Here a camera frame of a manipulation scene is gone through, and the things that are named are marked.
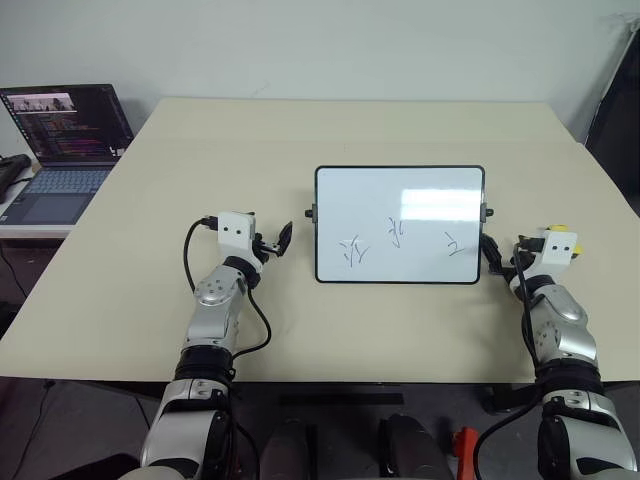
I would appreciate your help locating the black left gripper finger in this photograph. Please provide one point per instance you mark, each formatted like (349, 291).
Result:
(276, 249)
(286, 234)

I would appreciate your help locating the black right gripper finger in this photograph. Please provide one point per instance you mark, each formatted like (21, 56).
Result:
(495, 266)
(489, 246)

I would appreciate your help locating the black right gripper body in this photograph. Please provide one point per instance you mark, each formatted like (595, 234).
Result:
(511, 265)

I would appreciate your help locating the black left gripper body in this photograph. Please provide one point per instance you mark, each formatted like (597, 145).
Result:
(260, 245)

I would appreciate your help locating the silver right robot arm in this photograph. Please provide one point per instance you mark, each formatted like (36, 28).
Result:
(565, 325)

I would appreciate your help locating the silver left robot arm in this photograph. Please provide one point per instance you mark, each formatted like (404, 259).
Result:
(215, 320)

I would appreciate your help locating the yellow object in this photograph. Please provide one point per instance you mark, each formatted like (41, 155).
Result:
(557, 227)

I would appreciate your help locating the black-framed whiteboard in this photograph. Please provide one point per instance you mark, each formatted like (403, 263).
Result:
(395, 225)

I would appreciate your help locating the black table leg base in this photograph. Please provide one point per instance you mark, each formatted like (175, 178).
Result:
(500, 400)

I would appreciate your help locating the black panel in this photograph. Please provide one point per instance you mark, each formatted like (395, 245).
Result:
(617, 140)

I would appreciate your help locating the red object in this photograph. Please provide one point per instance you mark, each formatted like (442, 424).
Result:
(467, 450)

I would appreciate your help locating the dark rounded shape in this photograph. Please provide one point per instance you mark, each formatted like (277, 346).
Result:
(415, 447)
(287, 450)

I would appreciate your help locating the open grey laptop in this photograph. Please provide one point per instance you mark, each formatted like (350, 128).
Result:
(60, 150)

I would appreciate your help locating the black device beside laptop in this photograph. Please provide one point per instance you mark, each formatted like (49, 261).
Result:
(12, 167)

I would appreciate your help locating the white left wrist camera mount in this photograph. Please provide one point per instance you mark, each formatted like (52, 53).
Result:
(237, 234)

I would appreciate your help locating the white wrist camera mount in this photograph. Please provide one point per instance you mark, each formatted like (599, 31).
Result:
(559, 252)
(237, 234)

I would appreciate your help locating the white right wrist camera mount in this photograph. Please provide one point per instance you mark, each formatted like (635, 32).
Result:
(559, 252)

